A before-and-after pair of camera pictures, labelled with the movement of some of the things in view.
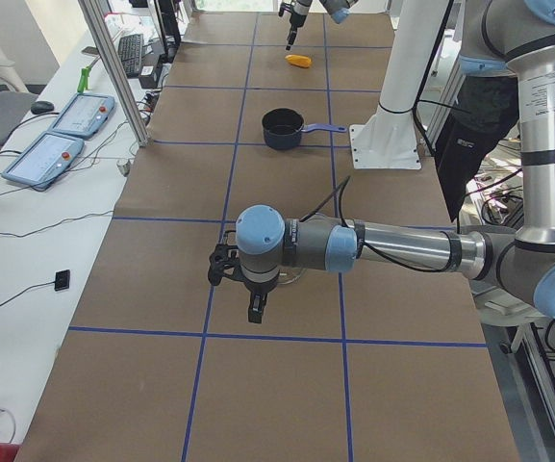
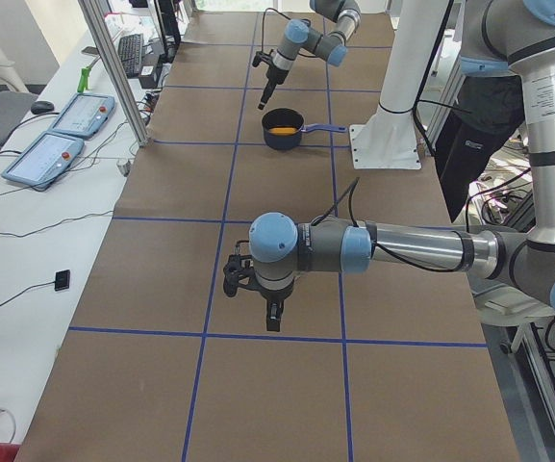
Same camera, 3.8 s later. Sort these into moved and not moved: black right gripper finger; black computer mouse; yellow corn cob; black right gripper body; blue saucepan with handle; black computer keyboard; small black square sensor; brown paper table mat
Moved: yellow corn cob; black right gripper body; black right gripper finger
Not moved: small black square sensor; black computer mouse; blue saucepan with handle; black computer keyboard; brown paper table mat
